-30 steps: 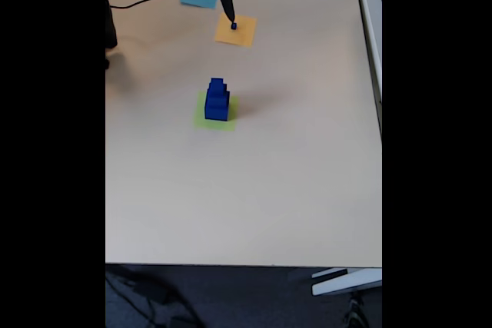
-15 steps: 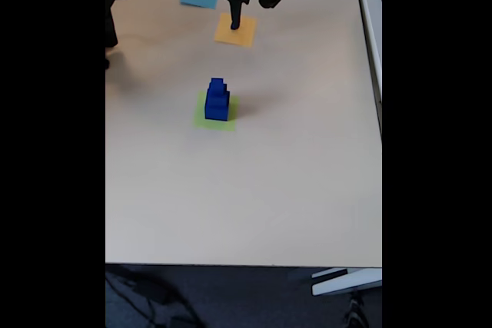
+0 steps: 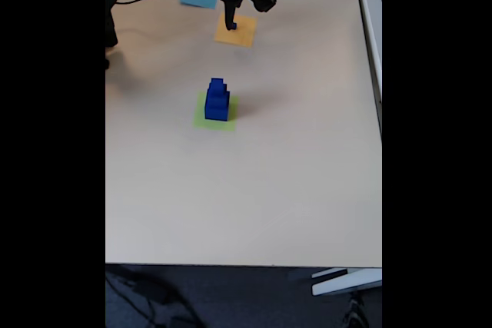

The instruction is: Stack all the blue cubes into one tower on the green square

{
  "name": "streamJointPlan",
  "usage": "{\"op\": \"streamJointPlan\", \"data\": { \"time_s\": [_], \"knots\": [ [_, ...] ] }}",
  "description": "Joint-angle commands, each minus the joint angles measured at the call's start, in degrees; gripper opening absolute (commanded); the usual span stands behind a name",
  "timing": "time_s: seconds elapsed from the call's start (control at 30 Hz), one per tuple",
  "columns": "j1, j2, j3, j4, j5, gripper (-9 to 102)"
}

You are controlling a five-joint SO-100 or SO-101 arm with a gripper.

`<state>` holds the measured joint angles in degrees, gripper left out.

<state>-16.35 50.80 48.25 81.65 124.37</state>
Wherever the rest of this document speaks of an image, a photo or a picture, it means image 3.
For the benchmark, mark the small blue cube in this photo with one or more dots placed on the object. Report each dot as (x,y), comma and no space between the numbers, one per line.
(217,84)

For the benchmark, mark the medium blue cube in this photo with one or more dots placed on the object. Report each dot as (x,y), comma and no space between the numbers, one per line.
(216,98)

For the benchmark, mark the large blue cube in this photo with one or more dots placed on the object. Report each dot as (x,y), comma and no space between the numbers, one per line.
(216,113)

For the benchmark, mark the orange paper square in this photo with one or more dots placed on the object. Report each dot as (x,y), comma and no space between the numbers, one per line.
(242,34)

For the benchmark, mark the green paper square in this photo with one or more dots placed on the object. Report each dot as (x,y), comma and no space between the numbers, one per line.
(215,125)

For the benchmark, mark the white adjacent table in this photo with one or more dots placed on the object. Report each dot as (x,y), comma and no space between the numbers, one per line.
(371,24)

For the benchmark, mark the white table foot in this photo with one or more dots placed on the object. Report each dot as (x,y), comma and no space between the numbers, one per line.
(346,283)

